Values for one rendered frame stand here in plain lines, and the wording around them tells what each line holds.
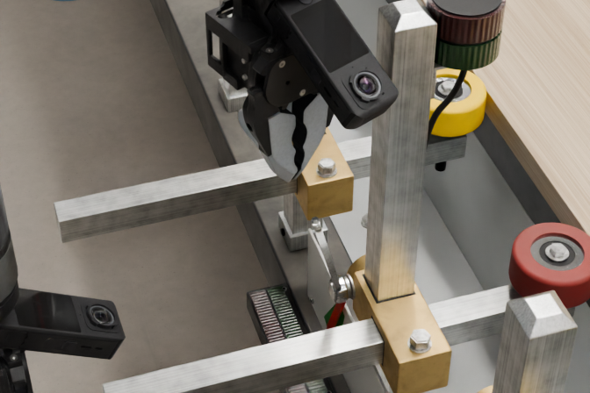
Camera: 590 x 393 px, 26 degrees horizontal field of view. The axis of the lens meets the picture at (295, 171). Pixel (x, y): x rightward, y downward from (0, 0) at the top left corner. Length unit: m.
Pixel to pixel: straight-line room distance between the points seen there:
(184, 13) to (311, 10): 0.85
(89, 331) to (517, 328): 0.35
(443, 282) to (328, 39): 0.62
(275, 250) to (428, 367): 0.36
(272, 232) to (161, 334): 0.86
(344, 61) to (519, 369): 0.26
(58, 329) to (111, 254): 1.44
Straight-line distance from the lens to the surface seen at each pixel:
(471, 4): 0.98
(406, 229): 1.10
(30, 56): 2.96
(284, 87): 0.99
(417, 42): 0.97
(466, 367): 1.44
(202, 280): 2.38
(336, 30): 0.96
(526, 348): 0.85
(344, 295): 1.19
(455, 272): 1.54
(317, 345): 1.13
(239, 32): 0.99
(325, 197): 1.30
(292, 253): 1.43
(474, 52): 0.99
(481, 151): 1.43
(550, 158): 1.27
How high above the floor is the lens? 1.72
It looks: 42 degrees down
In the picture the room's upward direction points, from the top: straight up
